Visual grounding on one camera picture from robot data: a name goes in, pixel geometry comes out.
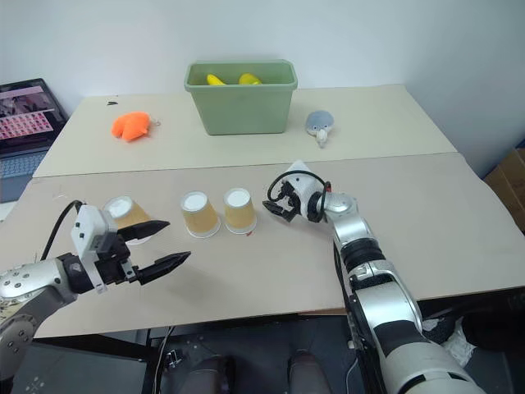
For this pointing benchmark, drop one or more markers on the brown cardboard box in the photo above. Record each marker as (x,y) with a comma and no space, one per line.
(508,184)

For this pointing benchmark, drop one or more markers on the brown paper cup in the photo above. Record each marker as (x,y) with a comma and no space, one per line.
(240,211)
(200,215)
(129,213)

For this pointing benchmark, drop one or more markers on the green plastic bin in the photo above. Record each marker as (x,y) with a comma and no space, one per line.
(242,108)

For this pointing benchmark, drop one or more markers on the orange plush toy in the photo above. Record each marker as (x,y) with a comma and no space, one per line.
(130,126)

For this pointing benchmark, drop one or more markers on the yellow toy fruit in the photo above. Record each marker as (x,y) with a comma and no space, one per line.
(249,79)
(216,80)

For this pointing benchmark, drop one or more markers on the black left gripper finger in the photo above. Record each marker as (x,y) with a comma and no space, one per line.
(164,264)
(147,228)

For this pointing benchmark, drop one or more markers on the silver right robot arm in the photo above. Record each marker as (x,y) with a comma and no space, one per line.
(371,283)

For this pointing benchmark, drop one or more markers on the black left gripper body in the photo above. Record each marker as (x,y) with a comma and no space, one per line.
(112,262)

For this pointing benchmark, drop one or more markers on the crumpled white paper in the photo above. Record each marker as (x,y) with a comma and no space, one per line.
(457,344)

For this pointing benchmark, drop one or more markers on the open laptop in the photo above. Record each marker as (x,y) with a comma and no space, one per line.
(24,119)

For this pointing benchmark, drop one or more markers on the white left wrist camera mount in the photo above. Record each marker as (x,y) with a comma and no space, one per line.
(88,227)

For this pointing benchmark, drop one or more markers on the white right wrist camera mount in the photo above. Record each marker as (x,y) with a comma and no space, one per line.
(304,184)

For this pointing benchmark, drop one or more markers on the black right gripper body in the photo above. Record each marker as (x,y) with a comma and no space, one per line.
(288,195)

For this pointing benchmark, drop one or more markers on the grey plush toy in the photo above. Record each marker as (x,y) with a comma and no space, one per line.
(320,123)

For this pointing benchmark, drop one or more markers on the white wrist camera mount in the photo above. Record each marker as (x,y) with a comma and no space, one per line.
(88,227)
(304,184)

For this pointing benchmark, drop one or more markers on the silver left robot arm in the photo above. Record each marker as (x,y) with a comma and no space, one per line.
(28,283)

